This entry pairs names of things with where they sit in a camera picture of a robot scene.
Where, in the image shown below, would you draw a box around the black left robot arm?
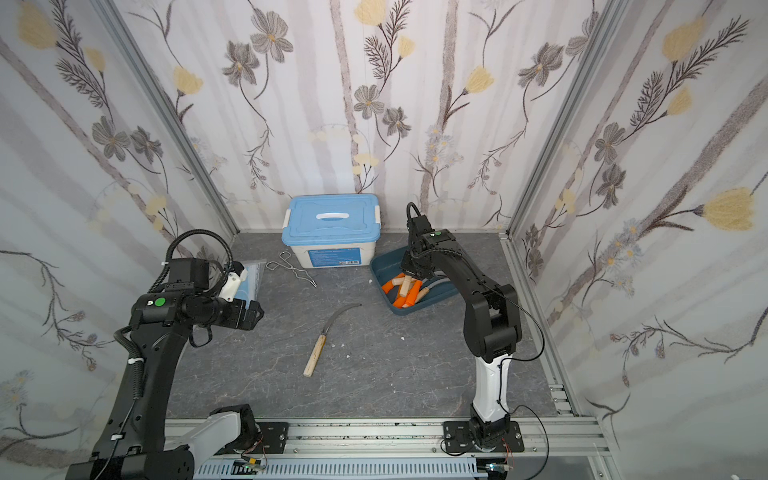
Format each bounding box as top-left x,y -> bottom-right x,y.
66,229 -> 264,479

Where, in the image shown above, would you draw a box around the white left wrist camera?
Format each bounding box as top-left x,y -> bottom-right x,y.
218,269 -> 247,302

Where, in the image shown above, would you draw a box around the white box with blue lid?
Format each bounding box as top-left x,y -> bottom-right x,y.
282,194 -> 381,269

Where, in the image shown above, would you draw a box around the blue face masks pack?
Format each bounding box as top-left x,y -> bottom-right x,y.
235,259 -> 266,301

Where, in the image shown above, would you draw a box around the wooden handle sickle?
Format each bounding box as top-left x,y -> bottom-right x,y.
398,275 -> 413,297
415,277 -> 450,303
303,303 -> 362,378

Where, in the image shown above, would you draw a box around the teal plastic storage tray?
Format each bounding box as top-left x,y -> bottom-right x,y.
370,230 -> 486,316

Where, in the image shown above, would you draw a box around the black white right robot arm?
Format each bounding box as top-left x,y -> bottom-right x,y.
401,202 -> 546,451

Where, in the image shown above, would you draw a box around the orange handle sickle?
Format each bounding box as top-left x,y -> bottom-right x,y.
393,295 -> 410,309
402,280 -> 422,308
382,273 -> 405,294

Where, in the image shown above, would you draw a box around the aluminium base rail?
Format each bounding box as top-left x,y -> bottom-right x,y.
194,417 -> 621,479

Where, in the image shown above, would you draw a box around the silver metal tongs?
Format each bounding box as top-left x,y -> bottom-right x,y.
265,250 -> 317,288

